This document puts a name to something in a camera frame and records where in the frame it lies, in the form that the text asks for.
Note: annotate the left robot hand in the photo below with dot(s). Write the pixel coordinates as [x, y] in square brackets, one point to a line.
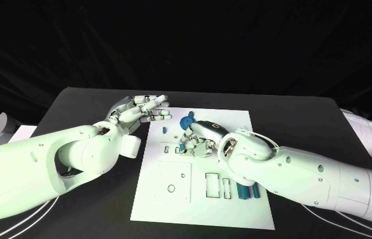
[131, 115]

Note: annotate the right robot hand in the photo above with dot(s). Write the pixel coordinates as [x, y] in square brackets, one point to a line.
[208, 129]

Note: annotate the blue plug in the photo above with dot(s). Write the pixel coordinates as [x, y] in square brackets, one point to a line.
[182, 147]

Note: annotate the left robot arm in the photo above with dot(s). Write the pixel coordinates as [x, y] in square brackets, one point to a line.
[26, 162]

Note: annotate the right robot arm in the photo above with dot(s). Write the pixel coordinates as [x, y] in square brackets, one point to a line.
[296, 174]

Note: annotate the white task board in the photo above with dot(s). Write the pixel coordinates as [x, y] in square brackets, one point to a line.
[200, 206]

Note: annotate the blue gear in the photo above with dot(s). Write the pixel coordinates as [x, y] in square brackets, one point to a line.
[185, 122]

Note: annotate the blue peg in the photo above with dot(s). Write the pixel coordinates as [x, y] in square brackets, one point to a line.
[190, 114]
[164, 129]

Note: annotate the thick blue long cylinder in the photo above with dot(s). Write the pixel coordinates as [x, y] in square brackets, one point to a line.
[242, 191]

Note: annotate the thin blue long cylinder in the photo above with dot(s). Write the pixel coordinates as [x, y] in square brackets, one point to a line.
[255, 191]

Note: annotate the white paper sheet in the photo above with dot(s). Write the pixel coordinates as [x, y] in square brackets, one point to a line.
[20, 133]
[359, 126]

